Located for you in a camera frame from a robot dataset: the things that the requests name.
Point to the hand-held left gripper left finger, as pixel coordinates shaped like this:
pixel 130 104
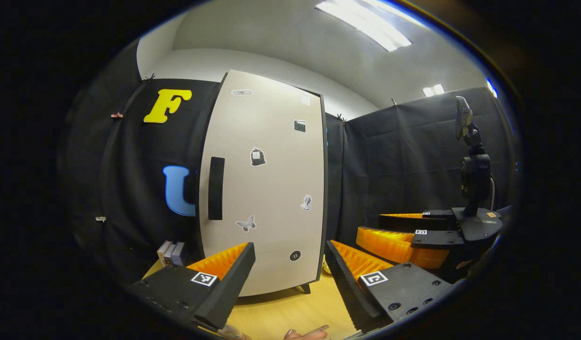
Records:
pixel 231 288

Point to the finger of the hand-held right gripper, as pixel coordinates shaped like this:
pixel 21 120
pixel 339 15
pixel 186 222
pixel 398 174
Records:
pixel 437 238
pixel 404 223

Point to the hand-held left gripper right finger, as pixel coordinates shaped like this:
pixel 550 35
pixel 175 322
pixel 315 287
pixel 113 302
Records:
pixel 345 288

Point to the black backdrop cloth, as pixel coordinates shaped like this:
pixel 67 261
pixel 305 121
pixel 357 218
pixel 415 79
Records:
pixel 389 165

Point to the small ceiling light panel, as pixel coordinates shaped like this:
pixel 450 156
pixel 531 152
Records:
pixel 434 90
pixel 491 88

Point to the long ceiling light panel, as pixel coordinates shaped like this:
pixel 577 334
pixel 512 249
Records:
pixel 366 23

